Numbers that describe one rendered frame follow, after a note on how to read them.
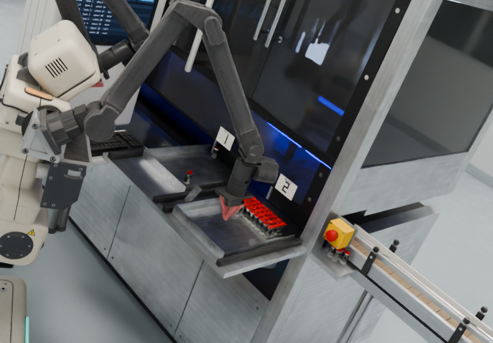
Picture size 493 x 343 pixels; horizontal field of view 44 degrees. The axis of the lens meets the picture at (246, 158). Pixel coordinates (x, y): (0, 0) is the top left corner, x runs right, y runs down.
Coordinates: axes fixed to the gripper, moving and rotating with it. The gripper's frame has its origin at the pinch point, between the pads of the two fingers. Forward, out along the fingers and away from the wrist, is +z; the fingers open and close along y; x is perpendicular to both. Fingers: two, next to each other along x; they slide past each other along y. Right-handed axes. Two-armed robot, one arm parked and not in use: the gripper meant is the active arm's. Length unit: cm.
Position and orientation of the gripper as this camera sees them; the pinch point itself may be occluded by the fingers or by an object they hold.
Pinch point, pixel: (225, 217)
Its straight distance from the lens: 184.8
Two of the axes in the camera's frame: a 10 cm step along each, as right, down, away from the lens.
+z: -3.1, 8.6, 4.1
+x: -6.5, -5.1, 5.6
